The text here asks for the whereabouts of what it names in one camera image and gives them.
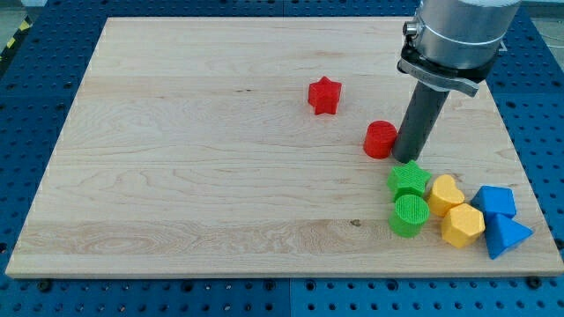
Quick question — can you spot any red cylinder block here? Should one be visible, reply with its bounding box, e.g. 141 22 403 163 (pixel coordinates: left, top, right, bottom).
363 121 397 159

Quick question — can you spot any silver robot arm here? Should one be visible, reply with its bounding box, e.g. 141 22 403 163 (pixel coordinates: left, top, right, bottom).
397 0 521 97

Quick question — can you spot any red star block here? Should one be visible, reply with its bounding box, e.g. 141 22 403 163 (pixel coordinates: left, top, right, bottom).
308 77 342 115

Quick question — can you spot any green star block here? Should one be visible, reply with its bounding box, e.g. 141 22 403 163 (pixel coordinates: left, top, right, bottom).
387 160 432 202

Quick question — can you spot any light wooden board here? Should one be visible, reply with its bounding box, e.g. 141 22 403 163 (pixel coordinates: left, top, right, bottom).
6 18 563 279

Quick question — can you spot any green cylinder block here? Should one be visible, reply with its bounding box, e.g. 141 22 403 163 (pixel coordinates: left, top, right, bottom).
389 195 430 238

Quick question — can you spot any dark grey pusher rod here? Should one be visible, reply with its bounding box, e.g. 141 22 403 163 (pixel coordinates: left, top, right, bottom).
391 82 449 163

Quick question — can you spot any yellow heart block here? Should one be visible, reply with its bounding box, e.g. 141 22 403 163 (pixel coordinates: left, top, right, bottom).
427 174 465 217

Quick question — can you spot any yellow hexagon block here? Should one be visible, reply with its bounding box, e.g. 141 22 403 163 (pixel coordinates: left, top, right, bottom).
441 203 486 248

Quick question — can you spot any blue cube block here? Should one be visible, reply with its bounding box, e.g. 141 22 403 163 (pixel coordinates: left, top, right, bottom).
470 185 516 223

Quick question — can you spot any blue pyramid block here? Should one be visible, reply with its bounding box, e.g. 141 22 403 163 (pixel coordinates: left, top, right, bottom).
486 215 533 260

